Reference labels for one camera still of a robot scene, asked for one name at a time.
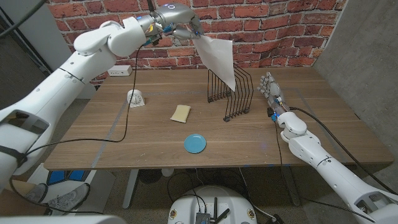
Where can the red brick printed backdrop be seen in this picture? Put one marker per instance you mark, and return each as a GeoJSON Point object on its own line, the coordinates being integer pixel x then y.
{"type": "Point", "coordinates": [264, 31]}

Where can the grey computer box with antennas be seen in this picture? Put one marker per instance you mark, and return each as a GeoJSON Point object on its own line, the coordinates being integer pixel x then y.
{"type": "Point", "coordinates": [202, 217]}

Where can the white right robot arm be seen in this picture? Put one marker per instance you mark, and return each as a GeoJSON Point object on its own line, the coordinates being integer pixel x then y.
{"type": "Point", "coordinates": [335, 177]}

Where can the white kitchen timer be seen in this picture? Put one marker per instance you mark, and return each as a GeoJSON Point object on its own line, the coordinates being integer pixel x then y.
{"type": "Point", "coordinates": [136, 99]}

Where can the white board with blue print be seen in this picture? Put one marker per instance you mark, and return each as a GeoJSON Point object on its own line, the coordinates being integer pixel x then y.
{"type": "Point", "coordinates": [99, 186]}

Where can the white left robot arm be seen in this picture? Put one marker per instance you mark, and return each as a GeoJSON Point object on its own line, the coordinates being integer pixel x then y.
{"type": "Point", "coordinates": [77, 68]}

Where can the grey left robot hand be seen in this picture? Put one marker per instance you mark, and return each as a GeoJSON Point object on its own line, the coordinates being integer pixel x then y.
{"type": "Point", "coordinates": [177, 17]}

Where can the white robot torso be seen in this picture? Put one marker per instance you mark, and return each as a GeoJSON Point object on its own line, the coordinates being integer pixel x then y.
{"type": "Point", "coordinates": [186, 205]}

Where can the grey table leg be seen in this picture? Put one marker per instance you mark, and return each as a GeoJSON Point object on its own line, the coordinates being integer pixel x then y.
{"type": "Point", "coordinates": [292, 186]}

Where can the grey sneaker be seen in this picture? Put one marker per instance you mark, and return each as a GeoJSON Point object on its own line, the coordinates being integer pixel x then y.
{"type": "Point", "coordinates": [70, 197]}
{"type": "Point", "coordinates": [37, 193]}

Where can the blue round plate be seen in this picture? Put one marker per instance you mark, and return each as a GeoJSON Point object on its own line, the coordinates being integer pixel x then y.
{"type": "Point", "coordinates": [195, 143]}

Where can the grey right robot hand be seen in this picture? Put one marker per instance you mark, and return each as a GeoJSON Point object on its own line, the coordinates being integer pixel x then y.
{"type": "Point", "coordinates": [272, 90]}

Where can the yellow sponge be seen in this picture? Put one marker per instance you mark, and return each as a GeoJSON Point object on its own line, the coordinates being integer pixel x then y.
{"type": "Point", "coordinates": [180, 113]}

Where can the white power strip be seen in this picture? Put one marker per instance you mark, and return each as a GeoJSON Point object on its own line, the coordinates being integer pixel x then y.
{"type": "Point", "coordinates": [119, 70]}

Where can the white table leg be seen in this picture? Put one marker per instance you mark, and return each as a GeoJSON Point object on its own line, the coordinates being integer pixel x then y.
{"type": "Point", "coordinates": [130, 189]}

